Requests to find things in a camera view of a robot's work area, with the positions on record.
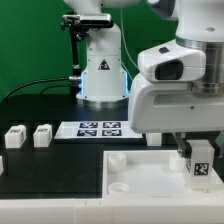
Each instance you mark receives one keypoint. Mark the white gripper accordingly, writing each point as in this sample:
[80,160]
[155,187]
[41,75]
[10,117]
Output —
[172,107]

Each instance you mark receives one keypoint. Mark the white square tabletop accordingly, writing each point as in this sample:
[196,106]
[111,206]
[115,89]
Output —
[151,174]

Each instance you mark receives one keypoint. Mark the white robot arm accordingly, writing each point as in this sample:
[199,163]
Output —
[200,27]

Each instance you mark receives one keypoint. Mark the white obstacle fence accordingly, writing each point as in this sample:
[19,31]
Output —
[116,210]

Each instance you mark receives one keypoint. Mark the white tag sheet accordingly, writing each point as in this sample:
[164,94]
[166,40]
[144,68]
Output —
[96,130]

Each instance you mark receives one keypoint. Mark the white part left edge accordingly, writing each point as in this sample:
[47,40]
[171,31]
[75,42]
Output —
[1,166]

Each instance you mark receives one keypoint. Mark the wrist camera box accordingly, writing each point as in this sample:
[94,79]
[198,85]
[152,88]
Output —
[171,62]

